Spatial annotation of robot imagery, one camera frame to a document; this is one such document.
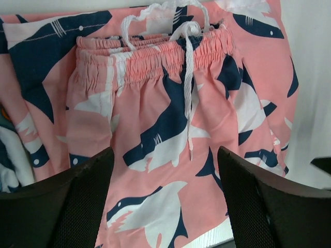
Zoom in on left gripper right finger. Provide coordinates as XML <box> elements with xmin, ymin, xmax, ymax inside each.
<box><xmin>217</xmin><ymin>147</ymin><xmax>330</xmax><ymax>247</ymax></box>

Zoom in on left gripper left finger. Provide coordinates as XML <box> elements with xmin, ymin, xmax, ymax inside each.
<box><xmin>1</xmin><ymin>148</ymin><xmax>114</xmax><ymax>247</ymax></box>

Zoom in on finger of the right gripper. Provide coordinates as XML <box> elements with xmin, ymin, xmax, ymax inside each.
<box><xmin>311</xmin><ymin>157</ymin><xmax>331</xmax><ymax>175</ymax></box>

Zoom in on patterned orange blue shorts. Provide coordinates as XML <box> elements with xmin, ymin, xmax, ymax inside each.
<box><xmin>1</xmin><ymin>106</ymin><xmax>35</xmax><ymax>193</ymax></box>

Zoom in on pink patterned shorts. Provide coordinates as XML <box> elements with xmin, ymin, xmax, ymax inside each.
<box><xmin>1</xmin><ymin>1</ymin><xmax>298</xmax><ymax>247</ymax></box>

